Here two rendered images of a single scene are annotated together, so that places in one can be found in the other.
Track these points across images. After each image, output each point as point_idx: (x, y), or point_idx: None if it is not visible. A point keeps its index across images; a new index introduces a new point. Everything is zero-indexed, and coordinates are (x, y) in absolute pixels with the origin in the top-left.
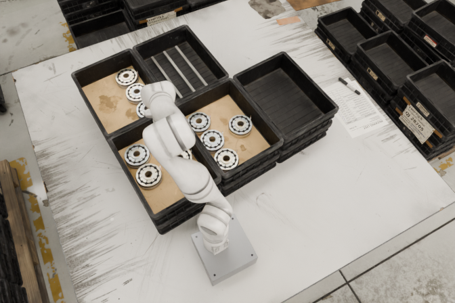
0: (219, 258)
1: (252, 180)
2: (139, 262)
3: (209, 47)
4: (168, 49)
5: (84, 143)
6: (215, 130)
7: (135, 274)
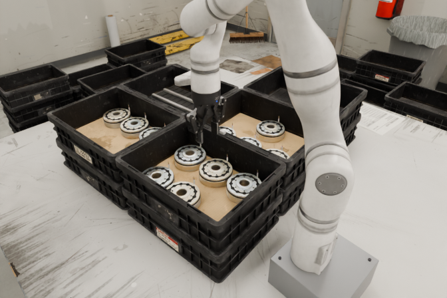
0: (327, 277)
1: None
2: None
3: None
4: (156, 92)
5: (68, 204)
6: (245, 137)
7: None
